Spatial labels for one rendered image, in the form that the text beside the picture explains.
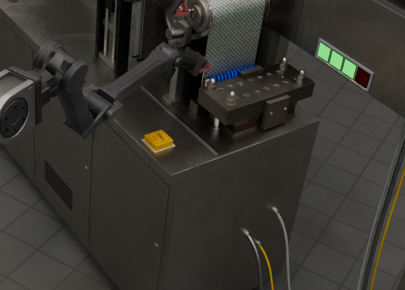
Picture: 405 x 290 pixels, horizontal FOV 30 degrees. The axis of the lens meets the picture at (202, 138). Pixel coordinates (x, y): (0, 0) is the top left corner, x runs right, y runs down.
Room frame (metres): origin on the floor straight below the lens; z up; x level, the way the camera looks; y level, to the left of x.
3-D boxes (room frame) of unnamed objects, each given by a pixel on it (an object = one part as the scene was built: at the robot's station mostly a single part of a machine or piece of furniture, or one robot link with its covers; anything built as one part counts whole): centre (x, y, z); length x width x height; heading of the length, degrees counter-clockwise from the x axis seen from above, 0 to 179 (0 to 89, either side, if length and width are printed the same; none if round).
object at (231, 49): (2.33, -0.06, 1.11); 0.23 x 0.01 x 0.18; 131
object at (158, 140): (2.02, 0.14, 0.91); 0.07 x 0.07 x 0.02; 41
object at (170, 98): (2.29, 0.13, 1.05); 0.06 x 0.05 x 0.31; 131
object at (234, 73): (2.31, -0.07, 1.03); 0.21 x 0.04 x 0.03; 131
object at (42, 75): (1.41, 0.39, 1.45); 0.09 x 0.08 x 0.12; 66
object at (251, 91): (2.26, -0.17, 1.00); 0.40 x 0.16 x 0.06; 131
